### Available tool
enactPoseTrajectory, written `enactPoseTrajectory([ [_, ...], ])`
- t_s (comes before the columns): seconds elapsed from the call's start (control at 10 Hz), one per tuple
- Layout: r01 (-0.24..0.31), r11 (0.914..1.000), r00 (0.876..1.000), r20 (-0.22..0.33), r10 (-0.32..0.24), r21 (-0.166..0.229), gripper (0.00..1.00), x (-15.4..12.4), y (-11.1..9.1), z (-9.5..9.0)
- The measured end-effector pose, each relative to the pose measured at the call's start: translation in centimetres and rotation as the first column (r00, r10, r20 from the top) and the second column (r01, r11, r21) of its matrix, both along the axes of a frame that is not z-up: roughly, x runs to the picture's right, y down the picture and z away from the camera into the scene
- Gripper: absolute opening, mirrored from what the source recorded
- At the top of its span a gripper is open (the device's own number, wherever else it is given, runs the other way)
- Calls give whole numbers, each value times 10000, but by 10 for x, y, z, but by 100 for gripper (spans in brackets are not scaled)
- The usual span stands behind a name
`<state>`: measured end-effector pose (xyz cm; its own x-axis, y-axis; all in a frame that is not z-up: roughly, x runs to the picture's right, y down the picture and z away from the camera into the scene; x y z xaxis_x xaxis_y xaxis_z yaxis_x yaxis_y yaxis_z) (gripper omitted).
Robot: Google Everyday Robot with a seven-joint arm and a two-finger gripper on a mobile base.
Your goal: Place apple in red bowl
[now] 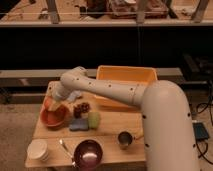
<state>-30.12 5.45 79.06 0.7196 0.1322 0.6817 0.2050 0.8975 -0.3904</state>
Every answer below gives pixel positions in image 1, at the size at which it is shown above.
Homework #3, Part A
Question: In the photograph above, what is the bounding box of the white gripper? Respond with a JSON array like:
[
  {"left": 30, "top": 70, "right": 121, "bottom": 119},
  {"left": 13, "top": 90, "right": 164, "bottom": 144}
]
[{"left": 52, "top": 82, "right": 70, "bottom": 101}]

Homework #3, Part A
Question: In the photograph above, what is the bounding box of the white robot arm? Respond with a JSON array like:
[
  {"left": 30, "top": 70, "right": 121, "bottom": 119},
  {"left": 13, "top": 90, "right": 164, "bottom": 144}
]
[{"left": 52, "top": 67, "right": 200, "bottom": 171}]

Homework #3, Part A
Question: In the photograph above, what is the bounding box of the red bowl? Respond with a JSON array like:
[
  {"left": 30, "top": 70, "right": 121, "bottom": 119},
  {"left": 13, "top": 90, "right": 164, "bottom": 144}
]
[{"left": 40, "top": 105, "right": 69, "bottom": 127}]

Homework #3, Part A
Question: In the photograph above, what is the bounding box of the white bowl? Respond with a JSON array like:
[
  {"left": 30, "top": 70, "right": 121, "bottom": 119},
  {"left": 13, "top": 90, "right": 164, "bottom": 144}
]
[{"left": 27, "top": 139, "right": 49, "bottom": 161}]

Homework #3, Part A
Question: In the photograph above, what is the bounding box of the dark purple bowl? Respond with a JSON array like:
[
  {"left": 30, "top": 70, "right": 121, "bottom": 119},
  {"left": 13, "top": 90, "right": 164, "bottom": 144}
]
[{"left": 74, "top": 140, "right": 103, "bottom": 171}]

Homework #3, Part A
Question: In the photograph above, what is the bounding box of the light blue cloth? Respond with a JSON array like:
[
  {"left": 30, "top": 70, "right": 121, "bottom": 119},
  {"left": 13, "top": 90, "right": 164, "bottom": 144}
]
[{"left": 67, "top": 91, "right": 82, "bottom": 102}]

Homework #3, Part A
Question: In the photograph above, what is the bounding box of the brown pine cone toy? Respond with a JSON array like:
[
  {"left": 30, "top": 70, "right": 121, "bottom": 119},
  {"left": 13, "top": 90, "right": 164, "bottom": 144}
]
[{"left": 73, "top": 102, "right": 90, "bottom": 118}]

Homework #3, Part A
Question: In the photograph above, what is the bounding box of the metal spoon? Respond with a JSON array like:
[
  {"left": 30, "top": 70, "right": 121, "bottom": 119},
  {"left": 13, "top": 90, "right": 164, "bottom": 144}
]
[{"left": 59, "top": 139, "right": 76, "bottom": 167}]

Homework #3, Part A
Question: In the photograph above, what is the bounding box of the small metal cup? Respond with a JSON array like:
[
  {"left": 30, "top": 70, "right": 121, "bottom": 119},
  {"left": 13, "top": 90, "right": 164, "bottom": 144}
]
[{"left": 117, "top": 131, "right": 133, "bottom": 149}]

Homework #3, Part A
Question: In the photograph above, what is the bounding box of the yellow plastic bin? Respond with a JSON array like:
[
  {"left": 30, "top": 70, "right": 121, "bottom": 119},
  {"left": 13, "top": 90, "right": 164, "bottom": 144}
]
[{"left": 95, "top": 65, "right": 157, "bottom": 108}]

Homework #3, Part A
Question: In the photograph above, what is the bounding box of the wooden shelf bench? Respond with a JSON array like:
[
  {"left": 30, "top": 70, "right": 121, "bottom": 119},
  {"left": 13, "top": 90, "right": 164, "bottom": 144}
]
[{"left": 0, "top": 68, "right": 185, "bottom": 87}]

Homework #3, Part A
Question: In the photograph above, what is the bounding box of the black power adapter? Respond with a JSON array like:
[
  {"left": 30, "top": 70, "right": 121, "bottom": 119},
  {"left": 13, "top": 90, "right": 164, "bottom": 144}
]
[{"left": 193, "top": 122, "right": 209, "bottom": 141}]

